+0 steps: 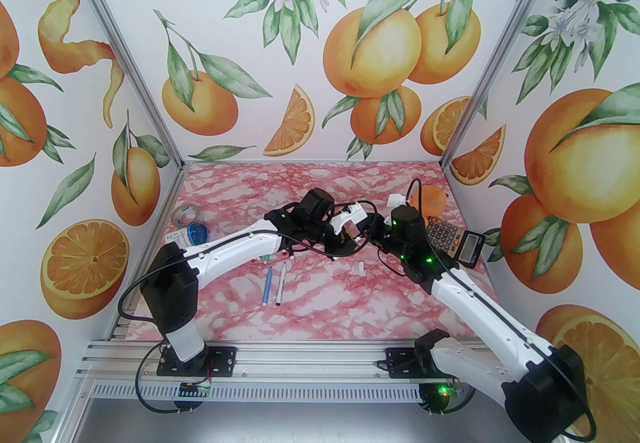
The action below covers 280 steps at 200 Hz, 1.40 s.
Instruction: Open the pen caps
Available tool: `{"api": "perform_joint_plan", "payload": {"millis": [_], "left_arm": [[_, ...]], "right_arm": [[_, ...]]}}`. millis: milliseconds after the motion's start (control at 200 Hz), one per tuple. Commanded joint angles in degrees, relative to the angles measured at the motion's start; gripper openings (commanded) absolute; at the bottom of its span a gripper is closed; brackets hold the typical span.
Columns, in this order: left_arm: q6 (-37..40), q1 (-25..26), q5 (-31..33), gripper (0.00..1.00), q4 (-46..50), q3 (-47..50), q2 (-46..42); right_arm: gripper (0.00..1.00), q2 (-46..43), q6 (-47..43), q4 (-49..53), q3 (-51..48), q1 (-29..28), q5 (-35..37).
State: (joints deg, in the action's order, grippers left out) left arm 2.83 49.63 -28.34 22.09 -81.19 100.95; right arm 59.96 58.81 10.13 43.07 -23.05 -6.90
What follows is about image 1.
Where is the blue pen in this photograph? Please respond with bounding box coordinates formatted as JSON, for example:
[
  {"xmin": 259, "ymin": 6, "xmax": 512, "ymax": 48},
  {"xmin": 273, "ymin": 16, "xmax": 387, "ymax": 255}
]
[{"xmin": 260, "ymin": 266, "xmax": 274, "ymax": 308}]

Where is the orange plush toy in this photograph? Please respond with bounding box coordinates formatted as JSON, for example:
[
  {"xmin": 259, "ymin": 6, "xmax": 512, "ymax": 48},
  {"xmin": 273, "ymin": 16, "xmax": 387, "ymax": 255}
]
[{"xmin": 412, "ymin": 185, "xmax": 447, "ymax": 218}]

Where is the grey desk calculator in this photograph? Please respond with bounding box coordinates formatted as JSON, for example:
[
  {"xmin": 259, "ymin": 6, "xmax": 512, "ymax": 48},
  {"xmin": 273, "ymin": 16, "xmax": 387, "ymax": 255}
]
[{"xmin": 425, "ymin": 216, "xmax": 486, "ymax": 266}]

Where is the pink marble pattern mat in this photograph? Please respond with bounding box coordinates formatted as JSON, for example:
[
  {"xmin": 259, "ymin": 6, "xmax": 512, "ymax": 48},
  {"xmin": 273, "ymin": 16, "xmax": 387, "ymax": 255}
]
[{"xmin": 122, "ymin": 162, "xmax": 503, "ymax": 343}]

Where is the white bottle blue cap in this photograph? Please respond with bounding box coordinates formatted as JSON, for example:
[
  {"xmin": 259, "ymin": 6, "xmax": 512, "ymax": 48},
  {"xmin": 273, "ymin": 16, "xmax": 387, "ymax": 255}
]
[{"xmin": 165, "ymin": 223, "xmax": 208, "ymax": 250}]

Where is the clear tape roll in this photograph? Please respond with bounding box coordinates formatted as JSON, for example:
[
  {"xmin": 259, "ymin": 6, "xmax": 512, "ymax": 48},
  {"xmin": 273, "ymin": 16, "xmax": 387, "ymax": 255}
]
[{"xmin": 170, "ymin": 204, "xmax": 202, "ymax": 228}]

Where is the perforated metal strip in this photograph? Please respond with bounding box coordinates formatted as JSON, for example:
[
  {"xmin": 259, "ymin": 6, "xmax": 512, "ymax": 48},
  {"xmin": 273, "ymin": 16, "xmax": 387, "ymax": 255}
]
[{"xmin": 92, "ymin": 381, "xmax": 426, "ymax": 401}]

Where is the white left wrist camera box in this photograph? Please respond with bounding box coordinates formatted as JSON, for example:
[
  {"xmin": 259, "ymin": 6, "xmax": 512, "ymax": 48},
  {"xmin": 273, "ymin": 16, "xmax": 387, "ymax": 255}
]
[{"xmin": 331, "ymin": 201, "xmax": 369, "ymax": 233}]

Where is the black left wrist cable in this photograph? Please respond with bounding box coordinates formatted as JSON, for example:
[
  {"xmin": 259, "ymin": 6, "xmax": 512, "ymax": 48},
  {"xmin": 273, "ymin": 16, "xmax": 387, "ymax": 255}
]
[{"xmin": 277, "ymin": 200, "xmax": 383, "ymax": 262}]

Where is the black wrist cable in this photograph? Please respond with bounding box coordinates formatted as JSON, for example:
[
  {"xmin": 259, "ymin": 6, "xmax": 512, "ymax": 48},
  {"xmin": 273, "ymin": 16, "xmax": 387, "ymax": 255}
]
[
  {"xmin": 277, "ymin": 200, "xmax": 383, "ymax": 262},
  {"xmin": 377, "ymin": 177, "xmax": 451, "ymax": 282}
]

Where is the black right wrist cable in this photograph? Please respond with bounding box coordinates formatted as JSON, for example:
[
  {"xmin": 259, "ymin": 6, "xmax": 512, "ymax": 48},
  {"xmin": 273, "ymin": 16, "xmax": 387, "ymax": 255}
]
[{"xmin": 377, "ymin": 177, "xmax": 451, "ymax": 282}]

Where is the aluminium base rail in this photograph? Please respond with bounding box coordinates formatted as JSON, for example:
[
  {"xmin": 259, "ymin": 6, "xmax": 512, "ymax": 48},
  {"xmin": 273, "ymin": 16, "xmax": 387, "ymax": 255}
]
[{"xmin": 75, "ymin": 326, "xmax": 551, "ymax": 384}]

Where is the black base cable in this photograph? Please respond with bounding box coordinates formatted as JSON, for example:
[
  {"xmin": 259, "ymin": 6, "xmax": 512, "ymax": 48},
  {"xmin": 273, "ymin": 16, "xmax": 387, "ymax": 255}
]
[
  {"xmin": 135, "ymin": 348, "xmax": 212, "ymax": 416},
  {"xmin": 419, "ymin": 371, "xmax": 473, "ymax": 416}
]

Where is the aluminium frame post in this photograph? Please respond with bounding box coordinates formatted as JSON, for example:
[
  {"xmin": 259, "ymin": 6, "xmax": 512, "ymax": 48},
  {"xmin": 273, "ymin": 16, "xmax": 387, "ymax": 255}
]
[
  {"xmin": 52, "ymin": 0, "xmax": 185, "ymax": 171},
  {"xmin": 439, "ymin": 0, "xmax": 571, "ymax": 169}
]

